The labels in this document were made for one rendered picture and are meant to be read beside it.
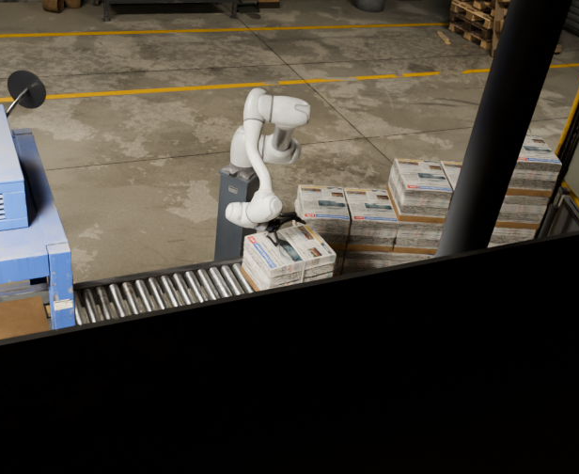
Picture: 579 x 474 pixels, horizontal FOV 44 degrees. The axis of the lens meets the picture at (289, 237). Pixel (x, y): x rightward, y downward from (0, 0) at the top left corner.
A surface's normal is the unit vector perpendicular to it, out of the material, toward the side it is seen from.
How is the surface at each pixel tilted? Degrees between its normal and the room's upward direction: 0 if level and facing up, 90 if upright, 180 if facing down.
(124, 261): 0
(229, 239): 90
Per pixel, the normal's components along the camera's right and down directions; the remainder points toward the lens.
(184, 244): 0.12, -0.82
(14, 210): 0.41, 0.56
